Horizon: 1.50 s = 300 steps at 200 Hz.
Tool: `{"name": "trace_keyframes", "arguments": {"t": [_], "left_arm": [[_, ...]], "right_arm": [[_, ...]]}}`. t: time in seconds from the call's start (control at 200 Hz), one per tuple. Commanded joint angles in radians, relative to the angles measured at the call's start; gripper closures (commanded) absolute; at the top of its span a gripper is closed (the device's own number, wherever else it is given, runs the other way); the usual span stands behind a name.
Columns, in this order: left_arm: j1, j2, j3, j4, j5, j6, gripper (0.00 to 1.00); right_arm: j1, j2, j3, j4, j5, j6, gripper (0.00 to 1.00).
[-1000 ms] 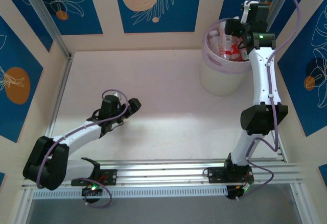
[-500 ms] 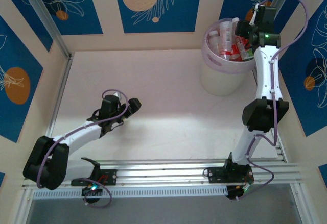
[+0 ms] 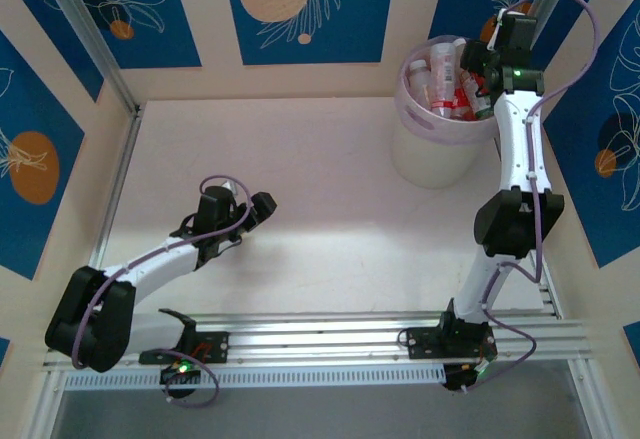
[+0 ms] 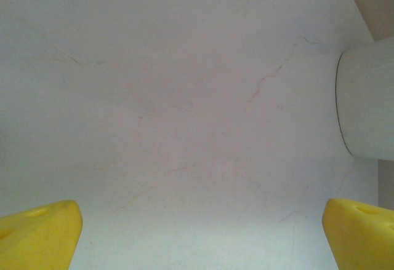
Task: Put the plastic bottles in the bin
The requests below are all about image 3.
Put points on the red and green labelled bottle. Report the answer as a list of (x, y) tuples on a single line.
[(482, 108)]

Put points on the white red label bottle red cap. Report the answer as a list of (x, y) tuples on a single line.
[(442, 79)]

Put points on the clear bottle with white cap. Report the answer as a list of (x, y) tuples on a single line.
[(417, 66)]

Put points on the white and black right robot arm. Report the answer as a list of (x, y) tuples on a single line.
[(517, 144)]

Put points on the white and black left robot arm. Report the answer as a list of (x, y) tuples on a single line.
[(160, 264)]

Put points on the translucent purple round bin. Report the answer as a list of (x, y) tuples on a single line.
[(435, 159)]

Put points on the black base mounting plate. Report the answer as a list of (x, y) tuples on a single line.
[(215, 346), (422, 343)]

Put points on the small circuit board with LED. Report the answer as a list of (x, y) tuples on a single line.
[(457, 376), (180, 370)]

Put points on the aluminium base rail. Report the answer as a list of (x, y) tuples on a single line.
[(320, 331)]

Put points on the aluminium frame leg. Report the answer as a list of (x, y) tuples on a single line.
[(585, 409), (47, 404)]

